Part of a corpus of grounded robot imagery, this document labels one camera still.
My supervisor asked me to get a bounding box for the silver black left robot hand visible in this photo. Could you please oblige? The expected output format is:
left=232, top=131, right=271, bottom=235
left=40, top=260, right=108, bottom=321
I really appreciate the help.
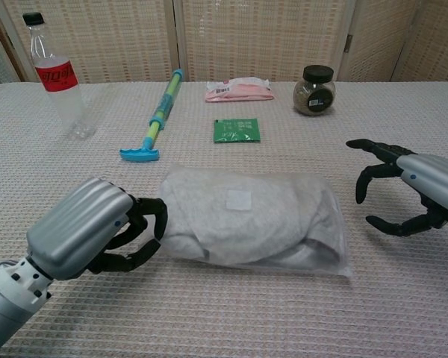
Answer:
left=26, top=178, right=169, bottom=281

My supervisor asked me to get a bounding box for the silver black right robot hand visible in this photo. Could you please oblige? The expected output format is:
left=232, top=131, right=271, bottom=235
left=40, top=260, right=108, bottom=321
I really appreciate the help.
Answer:
left=346, top=138, right=448, bottom=238

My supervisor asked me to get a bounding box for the clear plastic zip bag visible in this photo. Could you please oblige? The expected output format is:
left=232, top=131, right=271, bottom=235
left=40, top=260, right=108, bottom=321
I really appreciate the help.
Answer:
left=157, top=163, right=354, bottom=279

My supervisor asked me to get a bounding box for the grey garment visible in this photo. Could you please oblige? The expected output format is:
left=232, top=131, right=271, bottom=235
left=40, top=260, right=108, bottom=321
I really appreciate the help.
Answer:
left=159, top=167, right=340, bottom=266

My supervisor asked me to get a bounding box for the blue green toy water pump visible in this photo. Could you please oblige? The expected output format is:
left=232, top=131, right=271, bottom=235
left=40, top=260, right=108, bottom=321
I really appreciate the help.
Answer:
left=119, top=68, right=185, bottom=163

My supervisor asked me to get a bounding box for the clear bottle with red label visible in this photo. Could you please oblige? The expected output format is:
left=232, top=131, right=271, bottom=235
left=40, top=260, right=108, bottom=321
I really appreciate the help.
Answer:
left=22, top=11, right=96, bottom=139

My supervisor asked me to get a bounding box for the glass jar with black lid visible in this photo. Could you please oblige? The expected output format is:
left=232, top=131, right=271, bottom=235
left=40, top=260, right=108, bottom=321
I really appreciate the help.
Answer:
left=293, top=65, right=337, bottom=117

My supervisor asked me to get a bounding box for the woven white tablecloth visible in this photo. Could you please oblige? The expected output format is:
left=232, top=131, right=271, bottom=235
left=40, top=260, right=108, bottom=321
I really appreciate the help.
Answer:
left=0, top=81, right=448, bottom=358

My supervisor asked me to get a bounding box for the green foil sachet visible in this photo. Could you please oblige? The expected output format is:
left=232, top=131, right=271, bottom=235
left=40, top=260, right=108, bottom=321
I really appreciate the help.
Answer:
left=213, top=118, right=261, bottom=144

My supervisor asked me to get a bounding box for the pink wet wipes packet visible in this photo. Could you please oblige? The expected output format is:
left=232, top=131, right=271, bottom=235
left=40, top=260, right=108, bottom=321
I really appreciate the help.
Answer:
left=204, top=76, right=275, bottom=104

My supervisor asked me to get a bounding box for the beige woven folding screen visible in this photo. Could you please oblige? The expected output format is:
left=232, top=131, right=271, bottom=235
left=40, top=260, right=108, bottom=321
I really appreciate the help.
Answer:
left=0, top=0, right=448, bottom=84

